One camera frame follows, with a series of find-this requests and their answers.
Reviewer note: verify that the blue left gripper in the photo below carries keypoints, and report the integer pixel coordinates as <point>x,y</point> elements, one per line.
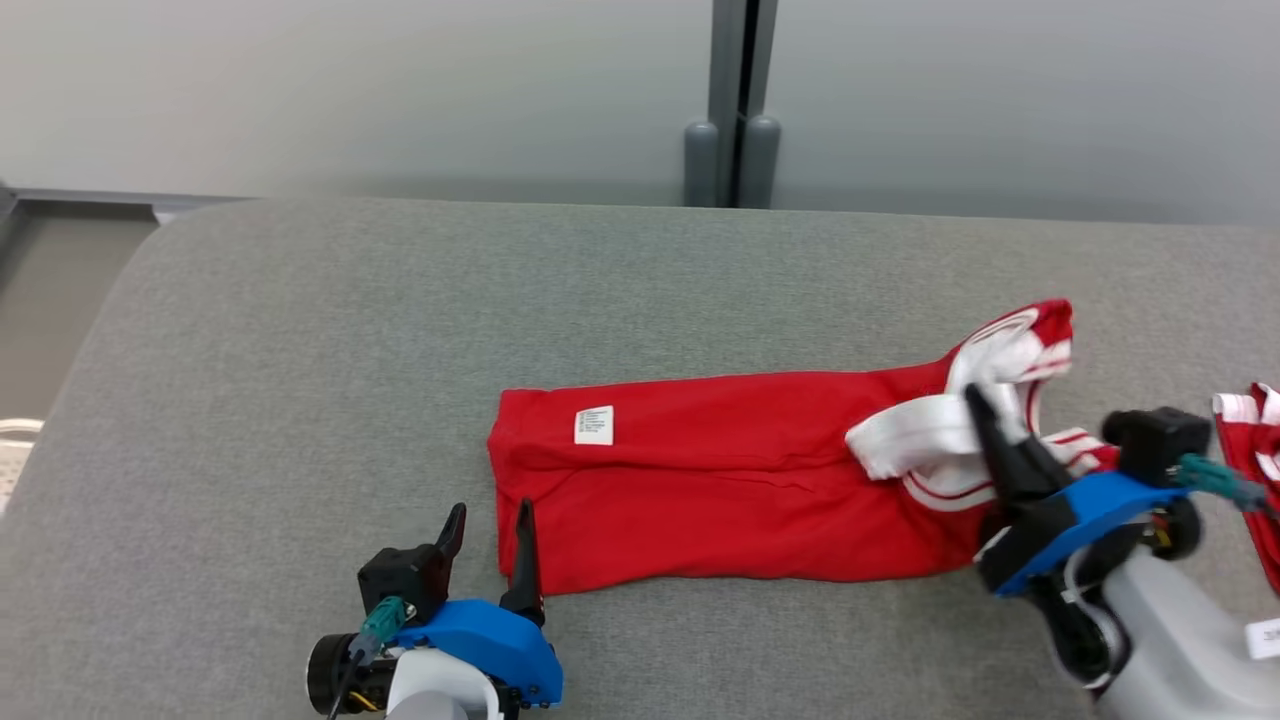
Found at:
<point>490,640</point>

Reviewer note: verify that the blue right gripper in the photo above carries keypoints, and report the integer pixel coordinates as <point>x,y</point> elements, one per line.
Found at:
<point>1080,515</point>

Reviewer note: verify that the red shirt white sleeves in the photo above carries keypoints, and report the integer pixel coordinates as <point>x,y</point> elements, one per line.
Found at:
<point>720,490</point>

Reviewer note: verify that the small red white-banded garment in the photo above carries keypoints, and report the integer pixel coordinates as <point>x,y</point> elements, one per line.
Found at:
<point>1262,450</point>

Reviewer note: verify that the white laundry basket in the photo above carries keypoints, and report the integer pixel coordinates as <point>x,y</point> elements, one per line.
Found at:
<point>15,460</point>

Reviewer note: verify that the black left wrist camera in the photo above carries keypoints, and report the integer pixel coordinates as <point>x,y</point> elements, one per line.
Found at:
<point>400,580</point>

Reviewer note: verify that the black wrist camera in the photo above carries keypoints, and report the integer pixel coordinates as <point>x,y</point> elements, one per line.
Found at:
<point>1155,440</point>
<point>400,580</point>

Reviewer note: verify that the teal left camera connector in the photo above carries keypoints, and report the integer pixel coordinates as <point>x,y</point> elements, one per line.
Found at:
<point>382,622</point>

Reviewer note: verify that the teal camera connector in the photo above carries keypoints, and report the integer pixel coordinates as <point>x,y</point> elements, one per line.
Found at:
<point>382,622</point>
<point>1220,480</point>

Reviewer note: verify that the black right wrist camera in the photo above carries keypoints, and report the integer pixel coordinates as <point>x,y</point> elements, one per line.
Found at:
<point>1155,440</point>

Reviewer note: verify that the teal right camera connector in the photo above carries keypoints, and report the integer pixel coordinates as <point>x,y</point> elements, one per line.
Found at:
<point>1220,480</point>

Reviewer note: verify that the grey partition post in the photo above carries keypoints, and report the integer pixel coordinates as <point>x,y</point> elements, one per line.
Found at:
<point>742,80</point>

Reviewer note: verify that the grey wall base rail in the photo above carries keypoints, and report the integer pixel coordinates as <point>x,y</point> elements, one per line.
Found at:
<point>100,200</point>

